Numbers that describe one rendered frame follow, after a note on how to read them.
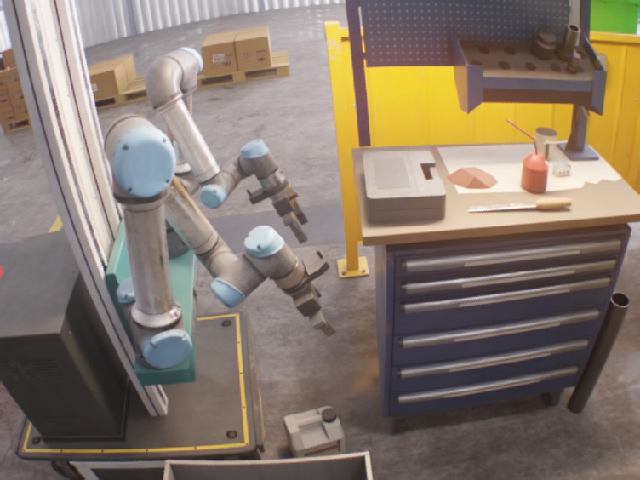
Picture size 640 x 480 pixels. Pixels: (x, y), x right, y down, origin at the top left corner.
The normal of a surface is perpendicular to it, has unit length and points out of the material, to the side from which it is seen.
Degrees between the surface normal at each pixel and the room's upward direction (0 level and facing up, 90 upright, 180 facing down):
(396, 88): 90
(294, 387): 0
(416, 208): 90
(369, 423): 0
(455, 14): 90
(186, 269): 0
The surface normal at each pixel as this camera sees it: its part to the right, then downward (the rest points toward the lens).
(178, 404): -0.11, -0.84
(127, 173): 0.51, 0.30
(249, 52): 0.06, 0.54
